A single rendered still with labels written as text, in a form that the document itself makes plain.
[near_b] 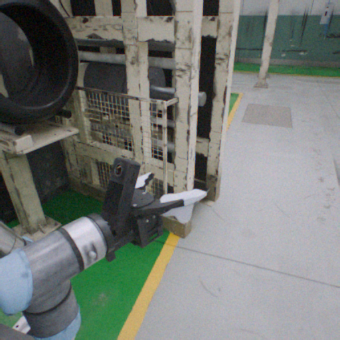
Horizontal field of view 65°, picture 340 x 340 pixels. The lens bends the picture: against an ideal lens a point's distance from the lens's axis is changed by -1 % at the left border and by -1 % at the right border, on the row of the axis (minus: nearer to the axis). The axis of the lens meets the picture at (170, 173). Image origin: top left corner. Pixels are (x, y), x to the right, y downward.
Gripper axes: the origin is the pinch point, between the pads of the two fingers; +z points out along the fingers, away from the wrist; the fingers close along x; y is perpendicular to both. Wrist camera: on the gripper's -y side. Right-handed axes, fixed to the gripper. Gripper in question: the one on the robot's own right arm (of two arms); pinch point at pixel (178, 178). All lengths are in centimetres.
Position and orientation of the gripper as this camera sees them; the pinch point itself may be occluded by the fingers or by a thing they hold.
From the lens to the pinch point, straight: 55.8
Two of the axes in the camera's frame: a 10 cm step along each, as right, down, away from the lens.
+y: 1.0, 9.0, 4.2
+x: 7.0, 2.4, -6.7
